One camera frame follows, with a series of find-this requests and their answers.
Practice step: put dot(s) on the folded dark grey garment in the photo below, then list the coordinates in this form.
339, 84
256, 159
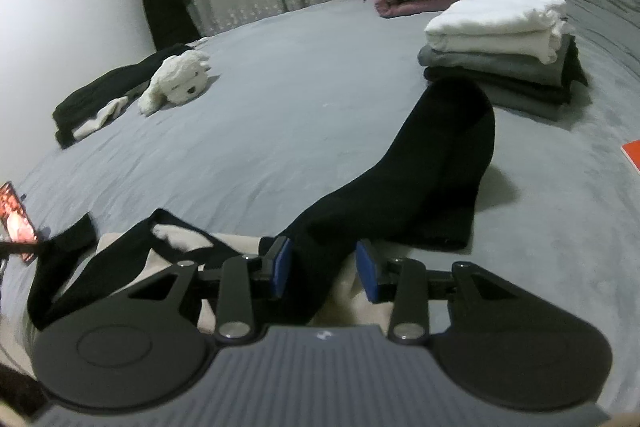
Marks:
530, 104

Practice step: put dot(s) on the hanging black garment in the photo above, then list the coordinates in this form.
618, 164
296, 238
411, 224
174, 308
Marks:
160, 2

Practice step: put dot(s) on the orange flat item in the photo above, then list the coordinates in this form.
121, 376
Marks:
632, 154

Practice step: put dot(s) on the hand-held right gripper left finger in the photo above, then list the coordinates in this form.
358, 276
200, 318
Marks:
282, 267

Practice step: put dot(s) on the white plush dog toy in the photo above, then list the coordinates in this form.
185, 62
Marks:
175, 79

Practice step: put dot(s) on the phone with lit screen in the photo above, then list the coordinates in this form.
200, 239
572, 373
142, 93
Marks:
17, 217

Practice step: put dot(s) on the black and cream sweater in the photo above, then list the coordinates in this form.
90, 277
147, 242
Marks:
425, 157

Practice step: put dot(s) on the folded black garment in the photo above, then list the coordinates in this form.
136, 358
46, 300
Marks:
525, 89

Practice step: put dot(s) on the small white cloth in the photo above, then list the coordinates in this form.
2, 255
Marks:
100, 119

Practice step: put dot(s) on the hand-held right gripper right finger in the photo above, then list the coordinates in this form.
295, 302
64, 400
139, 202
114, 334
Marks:
367, 272

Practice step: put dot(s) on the folded white garment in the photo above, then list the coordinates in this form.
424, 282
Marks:
495, 17

